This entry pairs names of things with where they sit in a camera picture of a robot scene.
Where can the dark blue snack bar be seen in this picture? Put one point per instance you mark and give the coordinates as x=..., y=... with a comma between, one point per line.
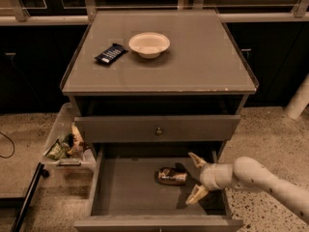
x=111, y=54

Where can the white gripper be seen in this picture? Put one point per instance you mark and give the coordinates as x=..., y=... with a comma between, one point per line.
x=208, y=177

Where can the open grey middle drawer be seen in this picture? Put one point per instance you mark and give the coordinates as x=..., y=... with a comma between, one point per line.
x=126, y=195

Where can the white window frame rail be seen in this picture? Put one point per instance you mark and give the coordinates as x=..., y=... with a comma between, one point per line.
x=53, y=12

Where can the green snack bag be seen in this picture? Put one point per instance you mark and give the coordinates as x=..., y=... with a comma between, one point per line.
x=59, y=150

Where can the black metal floor rail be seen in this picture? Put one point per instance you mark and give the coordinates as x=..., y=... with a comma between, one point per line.
x=27, y=199

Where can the white paper bowl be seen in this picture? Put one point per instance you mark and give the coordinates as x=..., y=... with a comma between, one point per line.
x=149, y=45

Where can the grey drawer cabinet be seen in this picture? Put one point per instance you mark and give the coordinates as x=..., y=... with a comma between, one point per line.
x=201, y=73

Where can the orange soda can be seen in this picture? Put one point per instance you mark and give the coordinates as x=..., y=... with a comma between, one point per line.
x=171, y=176

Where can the crumpled brown snack bag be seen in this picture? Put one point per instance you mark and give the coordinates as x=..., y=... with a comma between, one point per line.
x=76, y=144

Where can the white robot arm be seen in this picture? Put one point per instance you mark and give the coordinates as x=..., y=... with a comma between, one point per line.
x=248, y=174

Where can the clear plastic storage bin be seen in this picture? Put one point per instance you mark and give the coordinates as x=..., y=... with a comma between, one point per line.
x=60, y=130

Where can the grey top drawer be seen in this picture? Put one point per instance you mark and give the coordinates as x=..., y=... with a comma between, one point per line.
x=113, y=129

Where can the brass drawer knob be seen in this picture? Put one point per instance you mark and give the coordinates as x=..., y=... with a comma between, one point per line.
x=159, y=132

